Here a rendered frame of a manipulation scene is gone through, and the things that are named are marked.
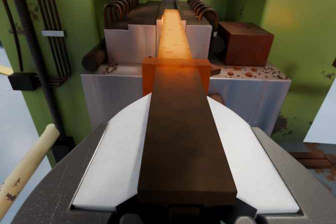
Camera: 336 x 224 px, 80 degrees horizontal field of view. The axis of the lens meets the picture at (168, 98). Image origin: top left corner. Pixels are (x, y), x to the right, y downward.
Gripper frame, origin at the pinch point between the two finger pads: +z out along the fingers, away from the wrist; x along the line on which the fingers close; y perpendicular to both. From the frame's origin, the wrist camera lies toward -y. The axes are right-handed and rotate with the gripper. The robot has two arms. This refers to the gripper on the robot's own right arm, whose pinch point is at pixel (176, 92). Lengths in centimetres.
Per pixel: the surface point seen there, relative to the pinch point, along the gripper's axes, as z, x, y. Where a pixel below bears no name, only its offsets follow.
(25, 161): 26, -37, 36
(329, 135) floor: 115, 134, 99
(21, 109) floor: 139, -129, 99
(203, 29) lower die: 27.6, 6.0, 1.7
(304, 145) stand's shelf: 29, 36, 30
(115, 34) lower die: 27.7, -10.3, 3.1
